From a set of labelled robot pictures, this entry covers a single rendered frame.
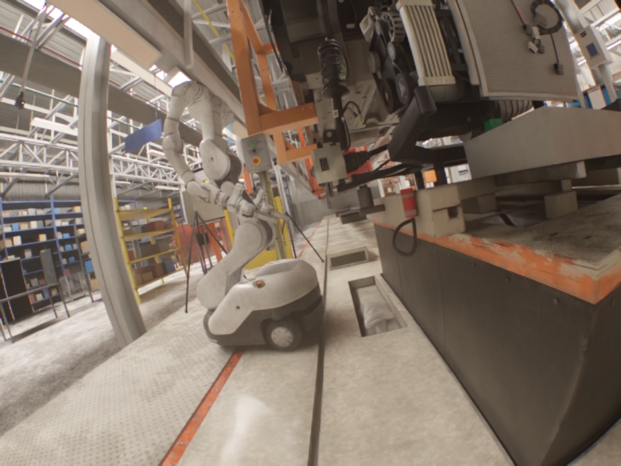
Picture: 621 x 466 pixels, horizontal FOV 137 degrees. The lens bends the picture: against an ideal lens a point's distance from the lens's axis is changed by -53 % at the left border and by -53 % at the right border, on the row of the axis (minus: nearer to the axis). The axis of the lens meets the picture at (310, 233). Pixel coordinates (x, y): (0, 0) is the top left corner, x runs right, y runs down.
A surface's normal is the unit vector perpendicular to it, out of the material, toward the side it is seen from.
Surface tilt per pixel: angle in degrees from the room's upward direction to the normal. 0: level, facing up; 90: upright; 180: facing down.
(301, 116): 90
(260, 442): 0
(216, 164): 89
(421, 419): 0
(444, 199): 90
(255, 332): 90
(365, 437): 0
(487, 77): 106
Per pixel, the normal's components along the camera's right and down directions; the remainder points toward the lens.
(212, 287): -0.18, 0.12
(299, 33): 0.07, 0.62
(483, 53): 0.00, 0.36
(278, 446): -0.22, -0.97
